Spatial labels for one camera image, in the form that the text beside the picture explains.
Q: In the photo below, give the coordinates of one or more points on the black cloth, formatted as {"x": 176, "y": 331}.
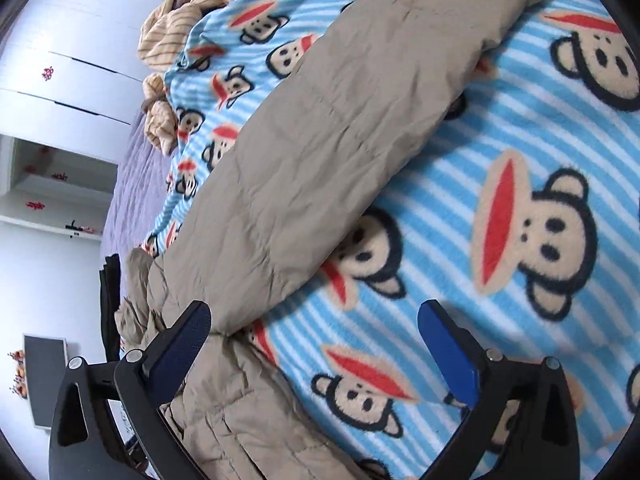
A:
{"x": 111, "y": 300}

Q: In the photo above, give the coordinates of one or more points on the beige striped cloth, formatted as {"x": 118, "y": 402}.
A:
{"x": 170, "y": 30}

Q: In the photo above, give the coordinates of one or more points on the white open shelf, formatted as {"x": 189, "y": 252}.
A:
{"x": 30, "y": 212}

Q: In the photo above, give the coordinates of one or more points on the grey wall screen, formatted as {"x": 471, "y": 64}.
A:
{"x": 45, "y": 380}

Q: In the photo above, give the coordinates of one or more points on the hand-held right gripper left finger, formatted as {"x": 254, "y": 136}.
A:
{"x": 186, "y": 341}

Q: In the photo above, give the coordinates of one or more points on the white wardrobe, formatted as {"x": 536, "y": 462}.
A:
{"x": 75, "y": 25}

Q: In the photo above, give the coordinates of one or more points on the orange wall decoration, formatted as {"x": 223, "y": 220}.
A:
{"x": 19, "y": 372}

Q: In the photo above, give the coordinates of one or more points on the blue striped monkey-print blanket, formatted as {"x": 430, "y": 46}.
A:
{"x": 450, "y": 170}

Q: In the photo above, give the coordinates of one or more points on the purple bed sheet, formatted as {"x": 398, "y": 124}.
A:
{"x": 135, "y": 185}

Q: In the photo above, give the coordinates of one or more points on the khaki puffer jacket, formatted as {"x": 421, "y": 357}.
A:
{"x": 310, "y": 135}

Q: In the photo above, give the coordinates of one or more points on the red paper decoration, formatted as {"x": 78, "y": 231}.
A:
{"x": 47, "y": 72}
{"x": 34, "y": 205}
{"x": 60, "y": 176}

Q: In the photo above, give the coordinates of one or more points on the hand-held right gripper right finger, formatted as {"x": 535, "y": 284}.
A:
{"x": 450, "y": 355}

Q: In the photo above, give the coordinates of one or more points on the small dark object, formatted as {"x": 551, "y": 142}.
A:
{"x": 75, "y": 227}

